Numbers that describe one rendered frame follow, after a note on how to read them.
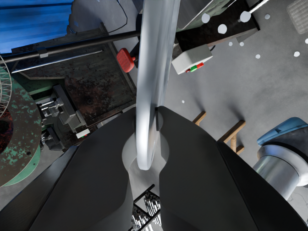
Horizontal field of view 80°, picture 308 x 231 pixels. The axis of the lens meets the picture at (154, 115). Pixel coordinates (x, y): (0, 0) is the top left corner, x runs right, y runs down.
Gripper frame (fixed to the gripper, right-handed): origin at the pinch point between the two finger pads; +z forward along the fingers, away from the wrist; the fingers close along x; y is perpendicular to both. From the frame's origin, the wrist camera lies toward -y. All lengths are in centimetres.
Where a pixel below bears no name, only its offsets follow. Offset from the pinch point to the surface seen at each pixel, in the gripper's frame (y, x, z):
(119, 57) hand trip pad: 10, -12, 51
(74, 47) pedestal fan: 16, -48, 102
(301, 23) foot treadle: 5, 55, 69
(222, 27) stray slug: 0.8, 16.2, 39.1
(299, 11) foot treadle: 1, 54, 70
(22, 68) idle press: 36, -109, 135
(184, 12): -3.4, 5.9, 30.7
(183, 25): -1.1, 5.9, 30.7
